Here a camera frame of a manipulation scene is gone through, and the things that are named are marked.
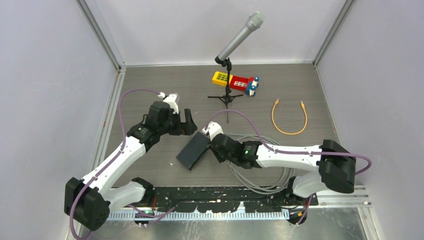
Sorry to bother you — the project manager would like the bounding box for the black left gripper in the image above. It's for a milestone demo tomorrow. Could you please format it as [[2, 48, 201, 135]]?
[[158, 109, 197, 136]]

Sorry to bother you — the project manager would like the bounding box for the black network switch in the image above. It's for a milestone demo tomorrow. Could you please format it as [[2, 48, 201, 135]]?
[[176, 132, 211, 171]]

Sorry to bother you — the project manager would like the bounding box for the grey ethernet cable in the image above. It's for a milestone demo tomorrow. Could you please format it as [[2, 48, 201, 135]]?
[[221, 133, 296, 196]]

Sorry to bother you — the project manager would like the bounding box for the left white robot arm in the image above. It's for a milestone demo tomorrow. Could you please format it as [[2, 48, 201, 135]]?
[[64, 101, 198, 231]]

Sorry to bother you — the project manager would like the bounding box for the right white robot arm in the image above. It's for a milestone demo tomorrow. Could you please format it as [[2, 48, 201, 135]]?
[[210, 133, 356, 205]]

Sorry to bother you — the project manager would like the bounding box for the black microphone tripod stand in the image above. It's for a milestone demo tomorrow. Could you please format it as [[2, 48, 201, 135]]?
[[208, 56, 243, 110]]

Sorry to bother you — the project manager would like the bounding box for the colourful toy block vehicle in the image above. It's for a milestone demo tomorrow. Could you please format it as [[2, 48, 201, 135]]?
[[211, 71, 260, 97]]

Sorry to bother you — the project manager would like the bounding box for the grey handheld microphone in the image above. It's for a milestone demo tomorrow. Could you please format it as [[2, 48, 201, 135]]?
[[214, 11, 265, 66]]

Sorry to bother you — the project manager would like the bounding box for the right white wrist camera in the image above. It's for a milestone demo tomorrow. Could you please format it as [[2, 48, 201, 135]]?
[[201, 121, 223, 140]]

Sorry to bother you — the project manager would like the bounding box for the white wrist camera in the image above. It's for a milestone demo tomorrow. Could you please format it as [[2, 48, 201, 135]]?
[[201, 121, 223, 140], [162, 93, 180, 115]]

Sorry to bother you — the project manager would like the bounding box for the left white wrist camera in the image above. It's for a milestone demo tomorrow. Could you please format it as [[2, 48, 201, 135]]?
[[162, 93, 180, 115]]

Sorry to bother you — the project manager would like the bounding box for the yellow ethernet patch cable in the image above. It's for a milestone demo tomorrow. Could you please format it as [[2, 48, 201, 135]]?
[[270, 98, 309, 136]]

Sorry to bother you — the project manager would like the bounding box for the slotted cable duct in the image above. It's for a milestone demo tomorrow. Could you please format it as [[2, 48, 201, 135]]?
[[107, 209, 290, 221]]

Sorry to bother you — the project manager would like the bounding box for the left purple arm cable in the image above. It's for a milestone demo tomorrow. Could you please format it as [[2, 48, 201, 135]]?
[[68, 88, 166, 240]]

